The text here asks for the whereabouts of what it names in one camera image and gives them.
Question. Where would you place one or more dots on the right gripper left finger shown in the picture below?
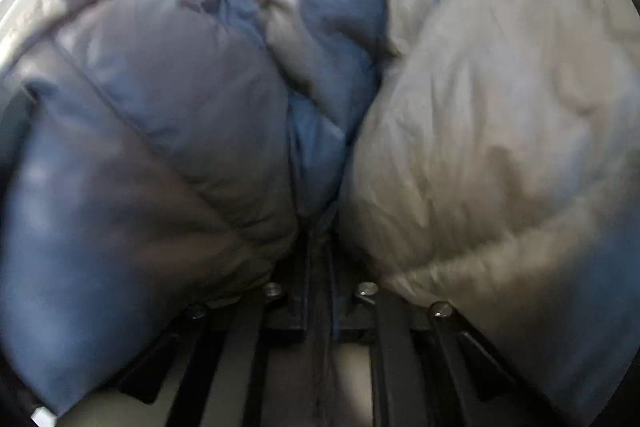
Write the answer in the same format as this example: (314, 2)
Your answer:
(226, 374)

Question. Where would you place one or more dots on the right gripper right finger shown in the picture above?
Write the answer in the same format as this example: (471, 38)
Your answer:
(431, 367)

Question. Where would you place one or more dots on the grey puffer jacket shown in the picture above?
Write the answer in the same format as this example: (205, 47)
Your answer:
(161, 159)

